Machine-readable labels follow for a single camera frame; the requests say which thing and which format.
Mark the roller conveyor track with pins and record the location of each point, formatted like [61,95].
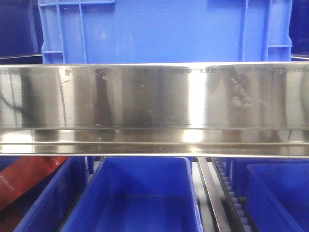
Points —
[239,219]

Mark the blue bin lower right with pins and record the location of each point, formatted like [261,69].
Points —
[278,197]

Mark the stainless steel shelf rail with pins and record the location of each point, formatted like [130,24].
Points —
[225,109]

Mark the blue bin lower left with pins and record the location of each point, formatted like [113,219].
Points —
[43,207]

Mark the large light blue bin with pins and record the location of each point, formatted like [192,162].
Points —
[161,31]

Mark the blue bin lower middle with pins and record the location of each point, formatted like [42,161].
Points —
[138,194]

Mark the steel divider bar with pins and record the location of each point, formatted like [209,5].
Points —
[221,220]

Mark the red package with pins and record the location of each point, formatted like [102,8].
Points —
[19,177]

